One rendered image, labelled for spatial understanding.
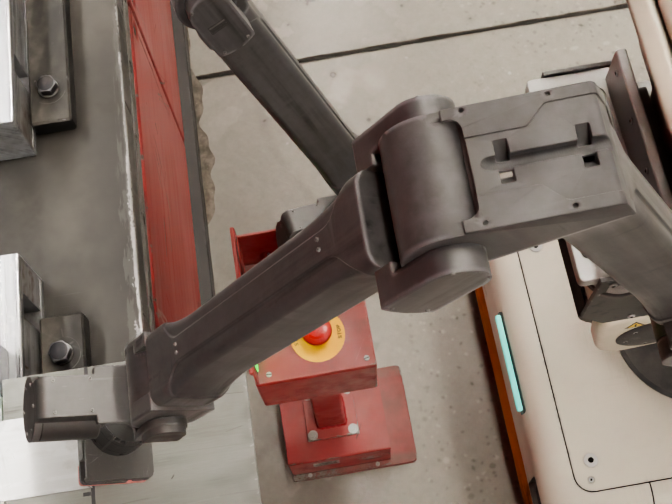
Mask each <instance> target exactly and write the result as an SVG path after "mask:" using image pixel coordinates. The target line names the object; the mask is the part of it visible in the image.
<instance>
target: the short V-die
mask: <svg viewBox="0 0 672 504"><path fill-rule="evenodd" d="M6 379H9V356H8V350H6V349H5V348H4V347H3V346H1V345H0V397H2V398H3V388H2V380H6Z"/></svg>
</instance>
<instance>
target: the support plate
mask: <svg viewBox="0 0 672 504"><path fill-rule="evenodd" d="M63 375H84V368H78V369H71V370H65V371H58V372H52V373H45V374H39V375H32V376H26V377H19V378H13V379H6V380H2V388H3V421H5V420H11V419H18V418H23V397H24V388H25V383H26V379H27V378H28V377H33V376H63ZM214 406H215V410H213V411H212V412H210V413H208V414H206V415H205V416H203V417H201V418H199V419H197V420H196V421H194V422H191V423H188V427H187V428H186V432H187V434H186V435H185V436H184V437H183V438H181V439H180V440H179V441H172V442H156V443H152V451H153V464H154V474H153V476H152V477H150V478H149V479H148V480H146V481H145V482H142V483H127V484H112V485H97V486H95V501H96V504H262V502H261V493H260V485H259V476H258V468H257V459H256V451H255V442H254V434H253V425H252V417H251V408H250V400H249V391H248V383H247V374H246V372H245V373H243V374H242V375H241V376H240V377H239V378H237V379H236V380H235V381H234V382H233V383H232V384H231V385H230V387H229V389H228V391H227V392H226V394H225V395H224V396H222V397H221V398H219V399H218V400H216V401H214ZM85 492H91V488H88V489H82V490H75V491H69V492H62V493H56V494H49V495H43V496H36V497H30V498H24V499H17V500H11V501H6V504H92V499H91V496H85V497H83V493H85Z"/></svg>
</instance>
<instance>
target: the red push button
mask: <svg viewBox="0 0 672 504"><path fill-rule="evenodd" d="M331 334H332V327H331V324H330V322H327V323H325V324H324V325H322V326H321V327H319V328H317V329H316V330H314V331H312V332H311V333H309V334H307V335H306V336H304V337H303V339H304V340H305V341H306V342H307V343H309V344H311V345H322V344H324V343H326V342H327V341H328V340H329V338H330V337H331Z"/></svg>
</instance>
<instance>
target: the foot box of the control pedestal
mask: <svg viewBox="0 0 672 504"><path fill-rule="evenodd" d="M377 382H378V385H377V387H375V388H369V389H363V390H358V391H352V392H353V398H354V403H355V409H356V415H357V421H358V427H359V432H360V433H359V434H354V435H348V436H342V437H336V438H331V439H325V440H319V441H313V442H309V441H308V435H307V429H306V422H305V416H304V409H303V403H302V400H299V401H293V402H287V403H282V404H279V406H280V413H281V420H282V427H283V434H284V441H285V448H286V454H287V460H288V465H289V467H290V469H291V471H292V475H293V481H294V482H295V483H298V482H304V481H309V480H315V479H321V478H327V477H333V476H338V475H344V474H350V473H356V472H362V471H367V470H373V469H379V468H385V467H391V466H396V465H402V464H408V463H413V462H415V461H416V460H417V452H416V447H415V442H414V437H413V431H412V426H411V421H410V416H409V410H408V405H407V400H406V395H405V390H404V384H403V379H402V374H401V369H400V367H399V366H397V365H394V366H388V367H382V368H377Z"/></svg>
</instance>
